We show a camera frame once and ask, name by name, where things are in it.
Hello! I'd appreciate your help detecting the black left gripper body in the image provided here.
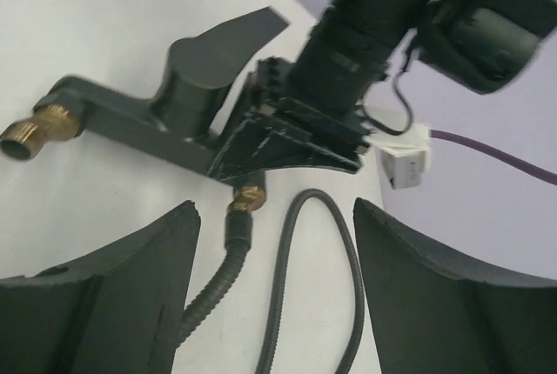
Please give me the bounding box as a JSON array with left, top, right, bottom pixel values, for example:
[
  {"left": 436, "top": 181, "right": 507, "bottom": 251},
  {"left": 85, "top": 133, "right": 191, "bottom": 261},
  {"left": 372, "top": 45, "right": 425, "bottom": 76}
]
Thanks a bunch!
[{"left": 252, "top": 57, "right": 371, "bottom": 152}]

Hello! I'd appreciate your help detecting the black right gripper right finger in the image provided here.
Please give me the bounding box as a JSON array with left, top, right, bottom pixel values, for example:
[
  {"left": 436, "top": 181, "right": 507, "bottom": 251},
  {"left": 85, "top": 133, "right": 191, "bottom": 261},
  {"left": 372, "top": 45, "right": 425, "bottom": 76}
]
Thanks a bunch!
[{"left": 353, "top": 199, "right": 556, "bottom": 373}]

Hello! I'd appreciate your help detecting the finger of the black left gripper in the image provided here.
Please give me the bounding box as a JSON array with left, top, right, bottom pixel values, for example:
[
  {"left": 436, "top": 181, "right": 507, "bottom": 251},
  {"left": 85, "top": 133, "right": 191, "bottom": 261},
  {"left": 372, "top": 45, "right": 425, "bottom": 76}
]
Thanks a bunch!
[{"left": 206, "top": 117, "right": 361, "bottom": 182}]

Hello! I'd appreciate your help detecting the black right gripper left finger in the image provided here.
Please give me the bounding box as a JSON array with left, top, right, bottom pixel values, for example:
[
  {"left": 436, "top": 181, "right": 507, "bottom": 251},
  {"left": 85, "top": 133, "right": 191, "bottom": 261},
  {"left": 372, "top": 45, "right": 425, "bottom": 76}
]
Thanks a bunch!
[{"left": 1, "top": 201, "right": 201, "bottom": 373}]

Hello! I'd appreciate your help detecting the dark grey flexible hose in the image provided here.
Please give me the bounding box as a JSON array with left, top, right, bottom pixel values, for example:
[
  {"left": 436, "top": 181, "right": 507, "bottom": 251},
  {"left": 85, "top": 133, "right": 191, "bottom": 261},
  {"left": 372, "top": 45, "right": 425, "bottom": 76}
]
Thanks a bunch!
[{"left": 180, "top": 187, "right": 365, "bottom": 374}]

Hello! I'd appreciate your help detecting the dark grey faucet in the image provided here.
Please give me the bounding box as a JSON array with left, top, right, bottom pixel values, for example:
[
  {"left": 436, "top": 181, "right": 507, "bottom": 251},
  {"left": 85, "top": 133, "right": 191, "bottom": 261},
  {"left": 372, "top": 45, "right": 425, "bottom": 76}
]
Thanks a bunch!
[{"left": 1, "top": 7, "right": 288, "bottom": 177}]

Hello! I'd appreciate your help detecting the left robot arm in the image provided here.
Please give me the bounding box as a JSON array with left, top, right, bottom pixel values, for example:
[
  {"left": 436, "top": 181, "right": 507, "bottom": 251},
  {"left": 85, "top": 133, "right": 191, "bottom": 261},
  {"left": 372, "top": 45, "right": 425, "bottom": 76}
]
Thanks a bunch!
[{"left": 208, "top": 0, "right": 556, "bottom": 181}]

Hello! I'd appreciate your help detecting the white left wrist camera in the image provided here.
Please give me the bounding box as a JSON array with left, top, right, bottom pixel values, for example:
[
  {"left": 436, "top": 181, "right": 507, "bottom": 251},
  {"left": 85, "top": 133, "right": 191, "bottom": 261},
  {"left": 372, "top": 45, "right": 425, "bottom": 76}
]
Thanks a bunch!
[{"left": 371, "top": 123, "right": 432, "bottom": 190}]

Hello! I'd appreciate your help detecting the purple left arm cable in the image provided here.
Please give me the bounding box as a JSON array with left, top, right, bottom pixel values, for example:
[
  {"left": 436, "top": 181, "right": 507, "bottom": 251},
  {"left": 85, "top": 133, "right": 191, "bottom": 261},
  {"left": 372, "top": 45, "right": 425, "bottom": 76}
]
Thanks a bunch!
[{"left": 429, "top": 128, "right": 557, "bottom": 187}]

